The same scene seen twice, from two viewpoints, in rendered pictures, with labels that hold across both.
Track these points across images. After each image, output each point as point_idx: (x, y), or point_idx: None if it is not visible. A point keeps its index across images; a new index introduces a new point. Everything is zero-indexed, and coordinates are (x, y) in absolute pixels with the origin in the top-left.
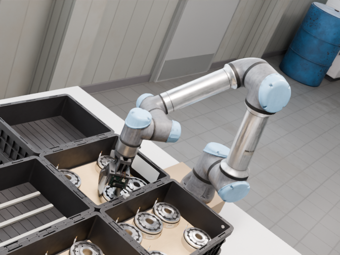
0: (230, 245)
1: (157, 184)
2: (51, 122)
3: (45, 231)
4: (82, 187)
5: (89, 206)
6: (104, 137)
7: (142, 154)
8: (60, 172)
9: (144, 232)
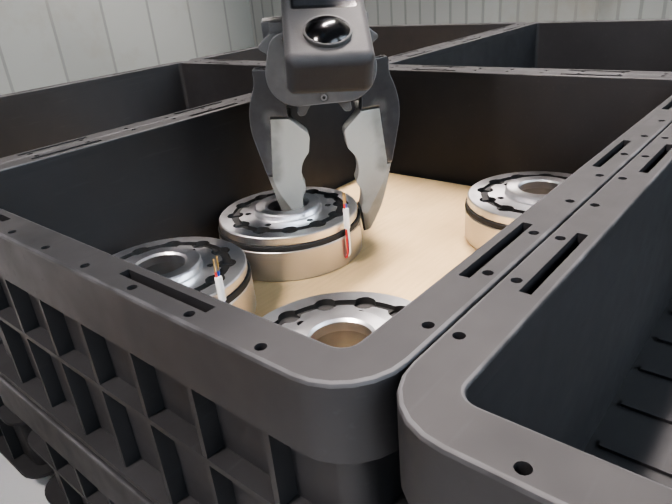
0: None
1: (79, 142)
2: None
3: (467, 39)
4: (458, 250)
5: (391, 64)
6: (494, 258)
7: (57, 242)
8: (552, 74)
9: None
